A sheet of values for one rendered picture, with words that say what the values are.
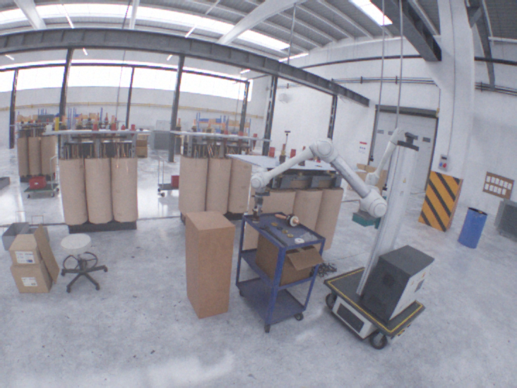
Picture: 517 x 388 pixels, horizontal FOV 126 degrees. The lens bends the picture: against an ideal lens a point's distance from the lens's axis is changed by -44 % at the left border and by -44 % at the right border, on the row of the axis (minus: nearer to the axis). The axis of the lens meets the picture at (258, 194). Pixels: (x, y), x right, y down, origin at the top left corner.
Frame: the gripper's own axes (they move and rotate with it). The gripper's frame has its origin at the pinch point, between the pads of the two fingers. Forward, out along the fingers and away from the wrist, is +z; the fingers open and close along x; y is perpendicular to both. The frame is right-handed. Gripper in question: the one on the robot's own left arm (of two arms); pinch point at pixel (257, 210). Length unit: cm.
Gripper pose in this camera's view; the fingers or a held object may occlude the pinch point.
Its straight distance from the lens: 203.5
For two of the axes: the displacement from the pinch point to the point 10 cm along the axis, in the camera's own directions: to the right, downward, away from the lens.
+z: -1.2, 9.6, 2.6
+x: 2.1, 2.8, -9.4
